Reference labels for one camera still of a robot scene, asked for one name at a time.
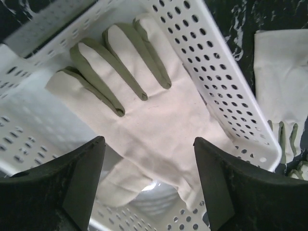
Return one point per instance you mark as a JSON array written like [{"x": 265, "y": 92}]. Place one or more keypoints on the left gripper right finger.
[{"x": 242, "y": 197}]

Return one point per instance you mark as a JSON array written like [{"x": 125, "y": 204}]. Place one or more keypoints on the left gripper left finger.
[{"x": 56, "y": 196}]

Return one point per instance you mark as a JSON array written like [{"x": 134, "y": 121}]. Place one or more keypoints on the white glove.
[{"x": 281, "y": 82}]

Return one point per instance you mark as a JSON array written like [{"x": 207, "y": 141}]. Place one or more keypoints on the grey-palm glove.
[{"x": 134, "y": 90}]

